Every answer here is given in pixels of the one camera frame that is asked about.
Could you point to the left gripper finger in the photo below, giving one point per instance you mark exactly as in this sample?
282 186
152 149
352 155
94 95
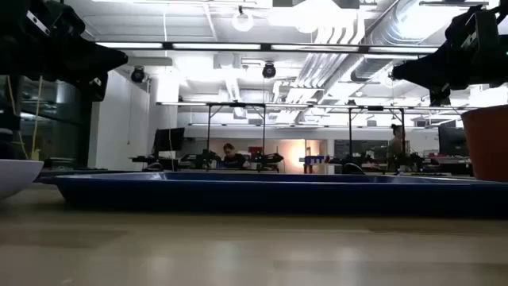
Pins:
99 59

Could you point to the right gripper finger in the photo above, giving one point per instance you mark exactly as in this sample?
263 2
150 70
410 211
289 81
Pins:
432 69

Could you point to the white round plate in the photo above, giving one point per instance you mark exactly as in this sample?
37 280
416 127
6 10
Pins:
16 175

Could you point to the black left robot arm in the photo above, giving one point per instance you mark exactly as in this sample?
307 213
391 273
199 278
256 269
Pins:
39 20

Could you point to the black background robot arm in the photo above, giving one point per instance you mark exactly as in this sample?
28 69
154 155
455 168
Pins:
202 159
266 159

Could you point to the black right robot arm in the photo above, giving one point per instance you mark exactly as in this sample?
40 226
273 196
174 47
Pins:
480 24

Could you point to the orange plastic cup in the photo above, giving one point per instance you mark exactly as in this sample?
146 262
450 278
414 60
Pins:
488 143

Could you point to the blue plastic tray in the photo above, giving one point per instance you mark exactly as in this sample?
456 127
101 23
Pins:
254 194

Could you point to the round black ceiling fixture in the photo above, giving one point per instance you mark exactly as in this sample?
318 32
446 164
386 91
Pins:
137 74
269 70

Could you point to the black computer monitor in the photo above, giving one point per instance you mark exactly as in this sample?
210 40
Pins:
452 141
168 140

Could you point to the standing person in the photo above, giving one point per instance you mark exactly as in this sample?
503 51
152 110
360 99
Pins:
397 143

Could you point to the yellow bottle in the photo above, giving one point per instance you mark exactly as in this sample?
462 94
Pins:
35 155

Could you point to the blue background object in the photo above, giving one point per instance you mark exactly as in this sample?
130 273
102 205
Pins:
314 159

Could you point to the round white ceiling lamp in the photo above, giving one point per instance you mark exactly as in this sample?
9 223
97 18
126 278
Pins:
243 20

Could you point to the seated person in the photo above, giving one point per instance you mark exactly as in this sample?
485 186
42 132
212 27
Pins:
234 159

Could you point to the red background object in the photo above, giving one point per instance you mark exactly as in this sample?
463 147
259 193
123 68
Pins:
254 150

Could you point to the silver ventilation duct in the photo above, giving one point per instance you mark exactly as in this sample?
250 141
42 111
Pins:
381 59

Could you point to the black background rig frame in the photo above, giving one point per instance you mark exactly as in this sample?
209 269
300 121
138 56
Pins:
350 135
209 131

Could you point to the black overhead frame light bar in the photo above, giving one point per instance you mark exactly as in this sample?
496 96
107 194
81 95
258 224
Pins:
266 47

